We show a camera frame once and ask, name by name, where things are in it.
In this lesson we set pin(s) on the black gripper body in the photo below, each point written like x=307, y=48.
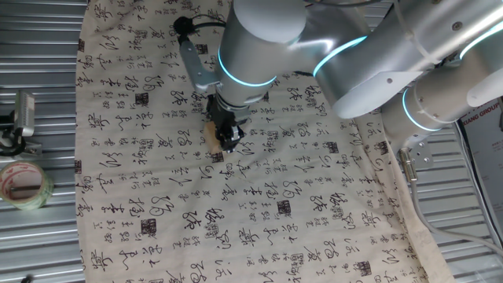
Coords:
x=232, y=114

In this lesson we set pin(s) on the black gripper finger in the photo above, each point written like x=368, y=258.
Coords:
x=217, y=127
x=232, y=139

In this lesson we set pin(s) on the small wooden block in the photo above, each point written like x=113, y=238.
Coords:
x=211, y=139

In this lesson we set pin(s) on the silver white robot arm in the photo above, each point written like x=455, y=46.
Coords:
x=353, y=59

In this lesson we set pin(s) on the beige calligraphy print cloth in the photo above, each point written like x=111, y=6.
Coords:
x=177, y=196

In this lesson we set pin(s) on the clear packing tape roll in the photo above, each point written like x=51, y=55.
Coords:
x=39, y=200

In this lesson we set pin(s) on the small black object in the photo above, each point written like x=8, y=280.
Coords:
x=27, y=280

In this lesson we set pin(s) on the cardboard box with print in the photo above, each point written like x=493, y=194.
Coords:
x=485, y=157

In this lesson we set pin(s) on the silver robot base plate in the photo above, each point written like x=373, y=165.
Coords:
x=422, y=155

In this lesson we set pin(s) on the silver exterior camera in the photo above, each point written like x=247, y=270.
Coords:
x=24, y=114

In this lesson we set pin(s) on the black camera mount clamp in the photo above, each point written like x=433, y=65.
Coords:
x=9, y=141

